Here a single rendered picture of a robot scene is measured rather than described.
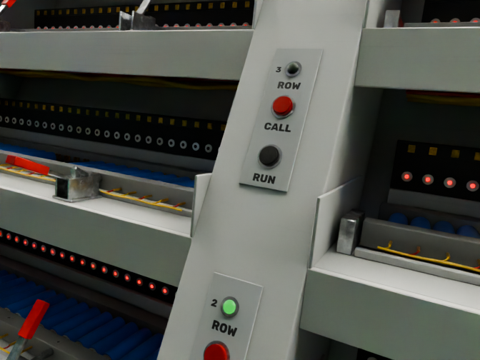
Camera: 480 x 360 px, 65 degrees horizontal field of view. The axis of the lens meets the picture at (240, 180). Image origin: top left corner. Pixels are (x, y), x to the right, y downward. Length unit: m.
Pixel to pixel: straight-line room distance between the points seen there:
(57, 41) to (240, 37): 0.24
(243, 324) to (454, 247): 0.17
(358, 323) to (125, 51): 0.35
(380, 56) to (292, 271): 0.18
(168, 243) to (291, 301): 0.11
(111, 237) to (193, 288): 0.10
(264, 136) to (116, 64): 0.21
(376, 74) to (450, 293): 0.17
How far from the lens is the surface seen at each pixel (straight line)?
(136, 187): 0.41
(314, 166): 0.29
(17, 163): 0.37
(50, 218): 0.42
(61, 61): 0.52
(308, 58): 0.33
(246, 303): 0.28
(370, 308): 0.27
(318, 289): 0.28
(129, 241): 0.35
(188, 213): 0.37
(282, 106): 0.31
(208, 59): 0.38
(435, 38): 0.33
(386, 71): 0.33
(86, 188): 0.42
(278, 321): 0.28
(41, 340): 0.48
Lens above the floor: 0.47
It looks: 12 degrees up
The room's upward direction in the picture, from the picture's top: 16 degrees clockwise
